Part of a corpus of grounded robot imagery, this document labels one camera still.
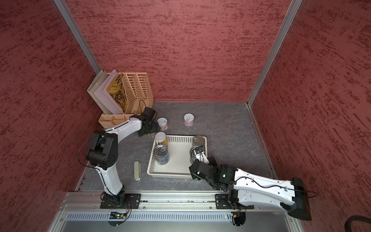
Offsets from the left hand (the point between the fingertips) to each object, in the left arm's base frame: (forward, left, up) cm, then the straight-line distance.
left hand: (151, 132), depth 97 cm
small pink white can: (+7, -7, +1) cm, 10 cm away
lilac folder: (+13, +28, +23) cm, 39 cm away
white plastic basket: (-10, -20, -3) cm, 22 cm away
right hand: (-25, -32, +7) cm, 42 cm away
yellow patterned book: (+24, +25, +16) cm, 38 cm away
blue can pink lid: (-19, -11, +6) cm, 22 cm away
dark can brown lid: (-9, -32, +5) cm, 34 cm away
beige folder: (+16, +34, +26) cm, 45 cm away
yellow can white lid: (-1, 0, -2) cm, 2 cm away
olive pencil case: (-26, +3, -1) cm, 26 cm away
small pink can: (+11, -26, +1) cm, 28 cm away
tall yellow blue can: (-10, -10, +9) cm, 17 cm away
